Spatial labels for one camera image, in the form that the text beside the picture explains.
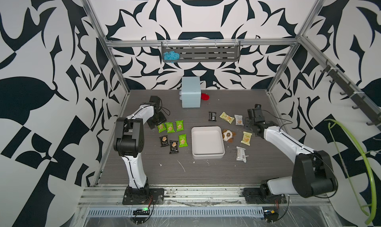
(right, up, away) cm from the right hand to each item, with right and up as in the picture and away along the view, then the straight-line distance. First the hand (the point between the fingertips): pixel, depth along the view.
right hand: (251, 120), depth 90 cm
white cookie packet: (-4, -1, +11) cm, 12 cm away
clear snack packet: (-7, -19, -3) cm, 21 cm away
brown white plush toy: (-14, -10, +1) cm, 17 cm away
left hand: (-58, -1, +9) cm, 59 cm away
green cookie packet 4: (-1, -11, +3) cm, 12 cm away
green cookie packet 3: (-43, -4, +9) cm, 45 cm away
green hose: (+29, +1, -21) cm, 36 cm away
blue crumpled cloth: (-48, +39, +1) cm, 62 cm away
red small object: (-25, +15, +24) cm, 38 cm away
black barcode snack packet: (-22, +1, +13) cm, 25 cm away
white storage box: (-26, -14, +1) cm, 29 cm away
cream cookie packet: (-11, 0, +12) cm, 16 cm away
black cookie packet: (-53, -13, +1) cm, 54 cm away
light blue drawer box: (-36, +17, +8) cm, 41 cm away
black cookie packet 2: (-46, -16, -1) cm, 49 cm away
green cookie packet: (-55, -6, +8) cm, 56 cm away
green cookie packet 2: (-50, -6, +8) cm, 51 cm away
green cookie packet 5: (-41, -13, +1) cm, 43 cm away
